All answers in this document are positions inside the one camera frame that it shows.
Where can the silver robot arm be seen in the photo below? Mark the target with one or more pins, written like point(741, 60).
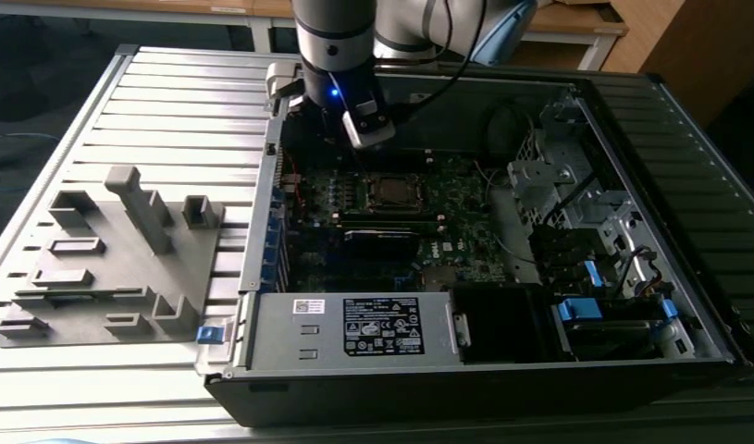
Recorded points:
point(332, 28)

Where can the black graphics card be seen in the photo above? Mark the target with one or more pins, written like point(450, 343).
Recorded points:
point(379, 254)

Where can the green motherboard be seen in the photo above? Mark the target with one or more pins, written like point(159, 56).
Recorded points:
point(475, 233)

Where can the silver chipset heatsink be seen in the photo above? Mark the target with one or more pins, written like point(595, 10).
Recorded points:
point(440, 276)

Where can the silver power supply unit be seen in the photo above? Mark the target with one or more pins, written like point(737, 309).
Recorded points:
point(278, 333)

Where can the black office chair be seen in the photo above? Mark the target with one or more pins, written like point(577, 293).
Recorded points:
point(12, 88)

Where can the grey parts rack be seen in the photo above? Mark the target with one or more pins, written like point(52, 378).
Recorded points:
point(123, 277)

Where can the blue plastic latch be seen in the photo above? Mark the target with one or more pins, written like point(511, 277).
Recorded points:
point(591, 274)

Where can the blue plastic clip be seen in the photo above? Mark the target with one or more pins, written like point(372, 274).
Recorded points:
point(209, 335)

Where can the wooden cabinet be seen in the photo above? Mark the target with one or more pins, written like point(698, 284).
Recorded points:
point(709, 46)

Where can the blue disk carrier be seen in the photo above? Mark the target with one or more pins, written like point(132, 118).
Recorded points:
point(578, 309)

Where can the black PC case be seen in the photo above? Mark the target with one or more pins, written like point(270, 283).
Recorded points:
point(414, 402)

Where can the wooden desk white frame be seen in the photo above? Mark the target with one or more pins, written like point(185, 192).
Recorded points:
point(167, 5)

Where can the silver metal bracket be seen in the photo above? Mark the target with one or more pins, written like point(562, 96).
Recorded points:
point(537, 178)

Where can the black plastic bracket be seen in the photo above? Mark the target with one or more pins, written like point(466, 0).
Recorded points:
point(565, 250)

